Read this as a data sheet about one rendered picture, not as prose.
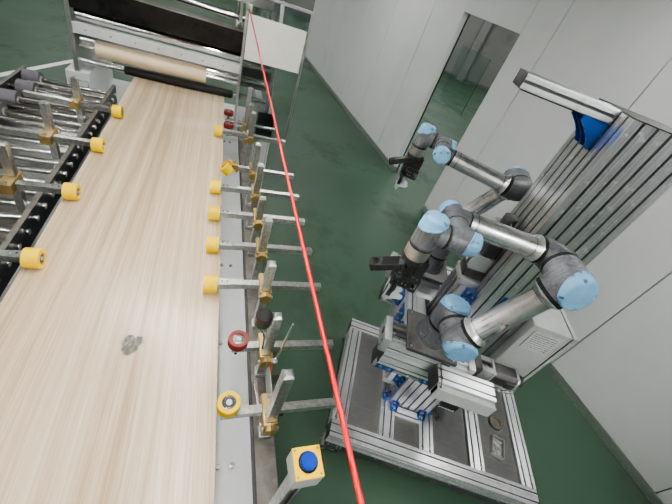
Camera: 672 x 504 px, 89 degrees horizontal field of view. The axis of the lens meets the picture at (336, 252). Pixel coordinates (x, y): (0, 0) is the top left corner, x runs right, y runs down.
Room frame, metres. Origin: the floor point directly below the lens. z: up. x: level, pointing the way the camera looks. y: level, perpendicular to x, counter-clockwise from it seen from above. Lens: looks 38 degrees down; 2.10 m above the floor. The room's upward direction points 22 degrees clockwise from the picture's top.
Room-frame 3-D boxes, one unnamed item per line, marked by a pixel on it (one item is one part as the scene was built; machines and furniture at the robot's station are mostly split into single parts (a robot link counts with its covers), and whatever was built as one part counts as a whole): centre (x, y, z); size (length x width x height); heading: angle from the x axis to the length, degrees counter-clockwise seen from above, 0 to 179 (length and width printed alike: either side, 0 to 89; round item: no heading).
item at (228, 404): (0.53, 0.14, 0.85); 0.08 x 0.08 x 0.11
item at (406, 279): (0.87, -0.23, 1.46); 0.09 x 0.08 x 0.12; 93
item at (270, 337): (0.78, 0.11, 0.87); 0.04 x 0.04 x 0.48; 28
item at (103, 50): (2.84, 1.80, 1.05); 1.43 x 0.12 x 0.12; 118
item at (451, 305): (1.05, -0.53, 1.20); 0.13 x 0.12 x 0.14; 10
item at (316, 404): (0.62, -0.03, 0.82); 0.44 x 0.03 x 0.04; 118
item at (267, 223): (1.23, 0.34, 0.93); 0.04 x 0.04 x 0.48; 28
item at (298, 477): (0.33, -0.13, 1.18); 0.07 x 0.07 x 0.08; 28
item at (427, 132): (1.71, -0.19, 1.62); 0.09 x 0.08 x 0.11; 86
